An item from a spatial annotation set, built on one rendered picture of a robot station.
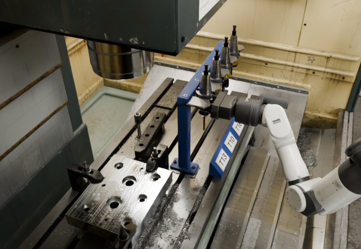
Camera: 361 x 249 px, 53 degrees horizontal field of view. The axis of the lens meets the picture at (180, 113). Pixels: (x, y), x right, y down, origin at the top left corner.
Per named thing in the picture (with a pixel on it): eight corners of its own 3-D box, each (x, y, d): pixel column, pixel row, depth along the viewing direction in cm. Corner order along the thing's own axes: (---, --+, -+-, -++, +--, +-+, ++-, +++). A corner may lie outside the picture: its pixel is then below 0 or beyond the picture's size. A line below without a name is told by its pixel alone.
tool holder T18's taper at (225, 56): (222, 58, 140) (223, 42, 136) (232, 61, 138) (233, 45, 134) (216, 63, 137) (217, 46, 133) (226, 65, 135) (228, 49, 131)
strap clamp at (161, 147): (168, 166, 138) (167, 136, 129) (153, 190, 128) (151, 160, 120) (161, 164, 139) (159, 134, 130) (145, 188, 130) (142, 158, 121)
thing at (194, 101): (212, 101, 119) (212, 100, 118) (207, 110, 115) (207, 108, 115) (192, 97, 121) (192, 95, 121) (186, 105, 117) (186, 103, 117)
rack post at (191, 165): (199, 165, 139) (200, 102, 121) (194, 175, 135) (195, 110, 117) (175, 159, 142) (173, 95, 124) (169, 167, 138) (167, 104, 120)
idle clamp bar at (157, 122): (167, 125, 159) (166, 113, 155) (144, 165, 139) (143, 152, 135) (156, 123, 160) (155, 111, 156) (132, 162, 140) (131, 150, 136)
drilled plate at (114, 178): (172, 181, 127) (172, 170, 124) (132, 249, 105) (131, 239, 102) (115, 163, 134) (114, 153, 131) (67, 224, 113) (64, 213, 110)
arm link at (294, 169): (293, 146, 119) (316, 204, 114) (268, 153, 115) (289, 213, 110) (313, 137, 109) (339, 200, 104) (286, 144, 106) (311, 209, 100)
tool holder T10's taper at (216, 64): (213, 71, 132) (214, 55, 128) (224, 74, 130) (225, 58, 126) (207, 76, 129) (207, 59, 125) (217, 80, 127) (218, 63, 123)
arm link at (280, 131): (262, 113, 121) (276, 151, 117) (260, 108, 112) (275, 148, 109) (281, 107, 120) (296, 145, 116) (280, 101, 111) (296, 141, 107)
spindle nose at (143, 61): (122, 45, 101) (117, 3, 93) (167, 61, 93) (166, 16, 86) (78, 68, 90) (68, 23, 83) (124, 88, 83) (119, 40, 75)
